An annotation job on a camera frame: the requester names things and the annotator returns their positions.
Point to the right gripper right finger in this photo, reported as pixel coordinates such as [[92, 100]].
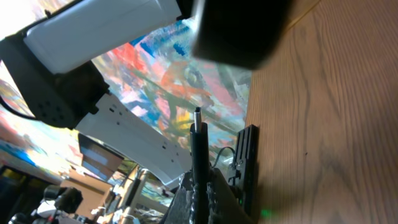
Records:
[[223, 206]]

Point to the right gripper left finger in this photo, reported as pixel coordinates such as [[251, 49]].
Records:
[[182, 209]]

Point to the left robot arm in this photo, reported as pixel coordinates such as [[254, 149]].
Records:
[[50, 61]]

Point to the colourful abstract wall painting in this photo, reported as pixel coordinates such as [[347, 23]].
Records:
[[155, 85]]

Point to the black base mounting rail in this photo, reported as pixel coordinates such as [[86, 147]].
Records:
[[241, 172]]

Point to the cluttered background workbench items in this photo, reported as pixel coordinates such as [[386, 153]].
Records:
[[42, 188]]

